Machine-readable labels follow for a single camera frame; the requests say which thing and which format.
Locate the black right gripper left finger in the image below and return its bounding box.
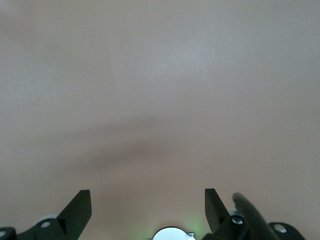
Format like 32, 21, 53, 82
0, 189, 93, 240

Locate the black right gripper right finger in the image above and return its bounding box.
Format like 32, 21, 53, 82
202, 187, 305, 240

